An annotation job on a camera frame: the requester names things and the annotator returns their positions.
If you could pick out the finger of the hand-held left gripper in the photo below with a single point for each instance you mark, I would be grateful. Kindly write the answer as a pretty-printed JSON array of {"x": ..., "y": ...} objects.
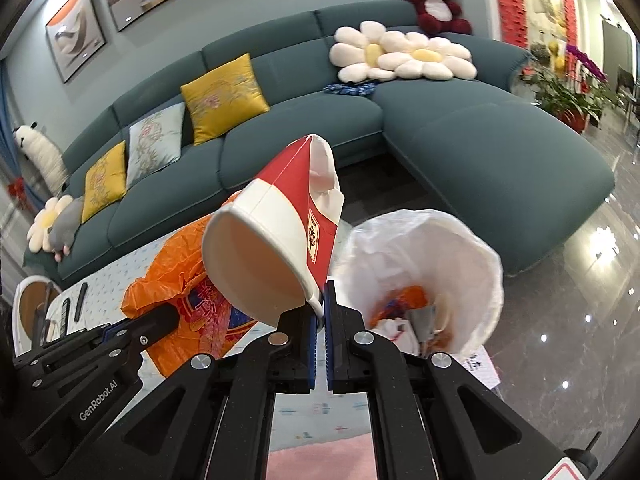
[
  {"x": 112, "y": 331},
  {"x": 155, "y": 325}
]

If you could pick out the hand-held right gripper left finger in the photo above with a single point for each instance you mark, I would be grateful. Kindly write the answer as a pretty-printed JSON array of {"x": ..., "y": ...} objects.
[{"x": 312, "y": 350}]

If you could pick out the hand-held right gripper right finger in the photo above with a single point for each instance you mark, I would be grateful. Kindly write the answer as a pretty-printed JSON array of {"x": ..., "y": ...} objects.
[{"x": 328, "y": 350}]

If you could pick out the orange plastic bag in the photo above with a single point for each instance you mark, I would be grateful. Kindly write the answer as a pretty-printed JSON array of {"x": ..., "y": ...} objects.
[{"x": 165, "y": 280}]

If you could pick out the squashed red white paper cup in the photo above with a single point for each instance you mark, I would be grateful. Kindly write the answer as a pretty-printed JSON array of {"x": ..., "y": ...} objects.
[{"x": 260, "y": 260}]

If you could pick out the white plastic bin liner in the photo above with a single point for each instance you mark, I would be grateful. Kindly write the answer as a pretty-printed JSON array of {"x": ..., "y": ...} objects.
[{"x": 450, "y": 260}]

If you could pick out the black remote control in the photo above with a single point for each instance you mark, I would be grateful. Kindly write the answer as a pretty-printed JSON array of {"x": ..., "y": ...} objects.
[{"x": 80, "y": 302}]

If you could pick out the floral printed tablecloth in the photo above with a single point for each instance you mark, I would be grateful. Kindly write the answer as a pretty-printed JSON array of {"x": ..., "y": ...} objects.
[{"x": 107, "y": 285}]

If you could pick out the grey remote control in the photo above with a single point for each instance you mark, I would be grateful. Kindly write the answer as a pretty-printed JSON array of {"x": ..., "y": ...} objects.
[{"x": 64, "y": 317}]

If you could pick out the crumpled white tissue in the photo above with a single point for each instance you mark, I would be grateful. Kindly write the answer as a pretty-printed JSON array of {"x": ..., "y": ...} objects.
[{"x": 397, "y": 337}]

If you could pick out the white round chair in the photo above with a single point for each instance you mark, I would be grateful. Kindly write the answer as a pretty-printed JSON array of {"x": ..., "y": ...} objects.
[{"x": 27, "y": 310}]

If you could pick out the crumpled orange wrapper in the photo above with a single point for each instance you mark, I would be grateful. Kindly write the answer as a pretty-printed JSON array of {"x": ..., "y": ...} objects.
[{"x": 405, "y": 300}]

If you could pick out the grey crumpled packet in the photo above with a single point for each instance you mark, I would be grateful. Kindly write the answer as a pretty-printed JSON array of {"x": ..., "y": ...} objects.
[{"x": 425, "y": 325}]

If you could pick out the pink fleece clothing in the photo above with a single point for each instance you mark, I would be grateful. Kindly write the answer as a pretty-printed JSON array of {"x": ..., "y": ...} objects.
[{"x": 320, "y": 457}]

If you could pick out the grey plush toy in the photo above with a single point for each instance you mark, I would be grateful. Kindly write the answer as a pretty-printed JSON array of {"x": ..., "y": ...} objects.
[{"x": 67, "y": 227}]

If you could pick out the small white flower cushion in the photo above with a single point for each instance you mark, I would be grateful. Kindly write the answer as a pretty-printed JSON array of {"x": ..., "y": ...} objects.
[{"x": 45, "y": 222}]

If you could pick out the small yellow embroidered pillow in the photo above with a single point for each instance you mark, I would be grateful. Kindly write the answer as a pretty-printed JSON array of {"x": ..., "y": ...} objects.
[{"x": 105, "y": 182}]

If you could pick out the pale blue embroidered pillow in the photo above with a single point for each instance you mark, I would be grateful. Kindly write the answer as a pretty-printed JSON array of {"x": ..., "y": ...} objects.
[{"x": 155, "y": 142}]

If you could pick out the white fluffy plush animal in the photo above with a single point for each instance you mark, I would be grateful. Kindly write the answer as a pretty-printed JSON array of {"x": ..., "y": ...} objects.
[{"x": 42, "y": 157}]

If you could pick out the large yellow embroidered pillow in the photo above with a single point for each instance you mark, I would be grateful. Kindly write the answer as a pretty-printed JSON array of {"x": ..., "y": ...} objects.
[{"x": 225, "y": 100}]

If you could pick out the teal sectional sofa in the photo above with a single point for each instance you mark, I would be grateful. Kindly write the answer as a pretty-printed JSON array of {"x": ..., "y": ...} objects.
[{"x": 475, "y": 150}]

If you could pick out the blue beaded cloth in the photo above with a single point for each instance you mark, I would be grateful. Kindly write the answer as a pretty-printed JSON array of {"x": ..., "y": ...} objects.
[{"x": 350, "y": 89}]

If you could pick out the green potted plant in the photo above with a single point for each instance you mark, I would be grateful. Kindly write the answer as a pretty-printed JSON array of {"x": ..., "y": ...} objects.
[{"x": 570, "y": 92}]

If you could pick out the red and white teddy bear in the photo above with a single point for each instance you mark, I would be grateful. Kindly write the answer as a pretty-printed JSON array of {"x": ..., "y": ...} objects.
[{"x": 435, "y": 5}]

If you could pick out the purple orchid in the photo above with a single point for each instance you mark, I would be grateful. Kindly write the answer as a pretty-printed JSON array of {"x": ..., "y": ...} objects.
[{"x": 587, "y": 60}]

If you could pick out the small framed wall picture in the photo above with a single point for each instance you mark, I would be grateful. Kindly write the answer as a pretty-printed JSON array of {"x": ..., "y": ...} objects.
[{"x": 75, "y": 32}]

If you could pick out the red wall decoration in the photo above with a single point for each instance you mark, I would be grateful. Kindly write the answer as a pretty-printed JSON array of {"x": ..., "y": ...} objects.
[{"x": 507, "y": 5}]

